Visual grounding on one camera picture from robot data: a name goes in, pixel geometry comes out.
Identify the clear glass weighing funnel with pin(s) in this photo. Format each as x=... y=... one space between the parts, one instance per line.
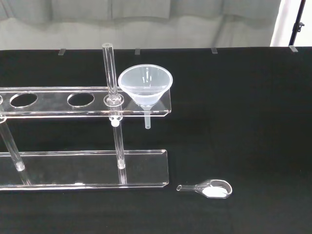
x=214 y=192

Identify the black bench cloth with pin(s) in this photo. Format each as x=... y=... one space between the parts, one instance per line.
x=243 y=122

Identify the grey fabric curtain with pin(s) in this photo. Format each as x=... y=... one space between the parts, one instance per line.
x=146 y=24

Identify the white backdrop panel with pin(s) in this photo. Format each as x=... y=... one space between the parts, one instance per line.
x=282 y=24

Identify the clear acrylic funnel stand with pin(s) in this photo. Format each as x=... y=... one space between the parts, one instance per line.
x=146 y=168

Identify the clear cloth clip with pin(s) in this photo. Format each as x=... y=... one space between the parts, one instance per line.
x=293 y=48
x=137 y=51
x=62 y=51
x=214 y=50

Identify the black tripod pole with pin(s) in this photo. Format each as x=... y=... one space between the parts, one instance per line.
x=296 y=24

